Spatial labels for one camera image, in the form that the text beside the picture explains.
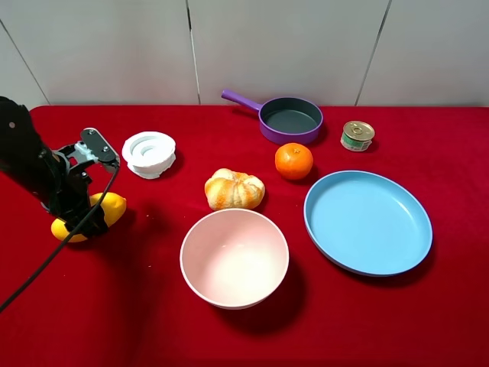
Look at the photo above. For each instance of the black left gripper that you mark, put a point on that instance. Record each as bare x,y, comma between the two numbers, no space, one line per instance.
68,198

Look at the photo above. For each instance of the yellow mango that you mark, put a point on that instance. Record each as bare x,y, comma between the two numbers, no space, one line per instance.
111,209

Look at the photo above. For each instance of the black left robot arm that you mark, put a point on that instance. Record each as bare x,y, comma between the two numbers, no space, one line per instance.
20,150

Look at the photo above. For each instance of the white round foam piece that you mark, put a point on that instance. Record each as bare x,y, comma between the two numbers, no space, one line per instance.
149,154

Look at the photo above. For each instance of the peeled mandarin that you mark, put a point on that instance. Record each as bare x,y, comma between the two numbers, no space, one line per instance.
227,189

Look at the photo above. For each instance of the red tablecloth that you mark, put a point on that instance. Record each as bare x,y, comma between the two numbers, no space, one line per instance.
120,299

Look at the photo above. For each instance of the pink bowl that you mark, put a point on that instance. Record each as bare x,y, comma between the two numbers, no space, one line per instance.
234,258

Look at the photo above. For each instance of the orange mandarin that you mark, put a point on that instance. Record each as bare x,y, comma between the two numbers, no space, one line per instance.
293,161

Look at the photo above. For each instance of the small gold-lid tin can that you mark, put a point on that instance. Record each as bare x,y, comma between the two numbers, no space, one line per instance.
357,136

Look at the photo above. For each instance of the blue round plate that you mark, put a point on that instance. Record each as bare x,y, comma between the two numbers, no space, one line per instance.
367,224

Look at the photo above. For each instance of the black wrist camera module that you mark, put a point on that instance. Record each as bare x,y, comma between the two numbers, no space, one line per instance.
93,147

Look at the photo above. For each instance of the purple saucepan with handle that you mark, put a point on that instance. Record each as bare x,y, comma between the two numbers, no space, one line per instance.
285,119

